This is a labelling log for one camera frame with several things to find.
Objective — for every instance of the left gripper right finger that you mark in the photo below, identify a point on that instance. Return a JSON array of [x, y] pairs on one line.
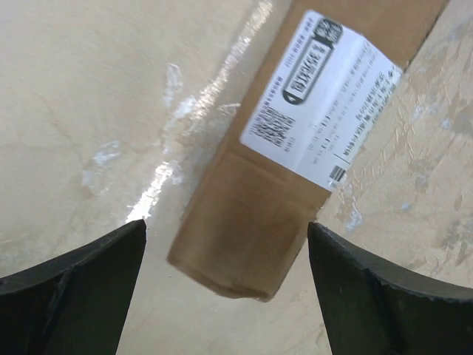
[[373, 306]]

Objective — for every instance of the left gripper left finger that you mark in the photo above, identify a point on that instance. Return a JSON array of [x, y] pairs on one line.
[[76, 303]]

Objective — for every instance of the brown cardboard express box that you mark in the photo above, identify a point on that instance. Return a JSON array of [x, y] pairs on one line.
[[327, 76]]

